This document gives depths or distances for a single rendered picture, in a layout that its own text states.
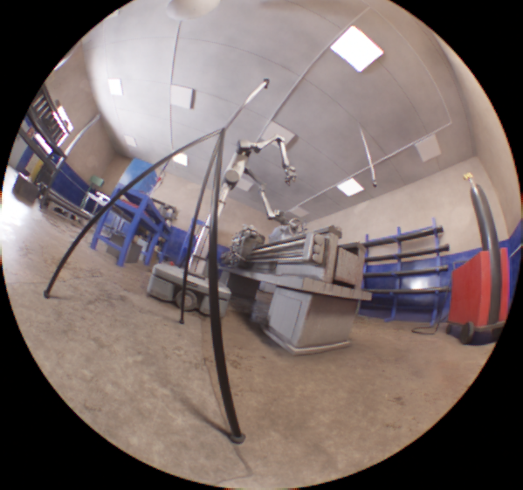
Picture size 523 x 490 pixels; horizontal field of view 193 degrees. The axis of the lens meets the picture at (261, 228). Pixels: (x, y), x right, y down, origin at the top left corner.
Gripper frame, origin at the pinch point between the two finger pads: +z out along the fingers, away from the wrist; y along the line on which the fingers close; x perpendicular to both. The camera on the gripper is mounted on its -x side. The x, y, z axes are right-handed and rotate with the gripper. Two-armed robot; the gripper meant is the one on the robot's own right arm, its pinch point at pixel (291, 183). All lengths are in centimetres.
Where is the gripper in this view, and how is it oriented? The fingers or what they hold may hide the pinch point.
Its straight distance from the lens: 170.0
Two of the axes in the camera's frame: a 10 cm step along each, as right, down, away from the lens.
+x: -9.0, 1.4, -4.2
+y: -3.9, 2.1, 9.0
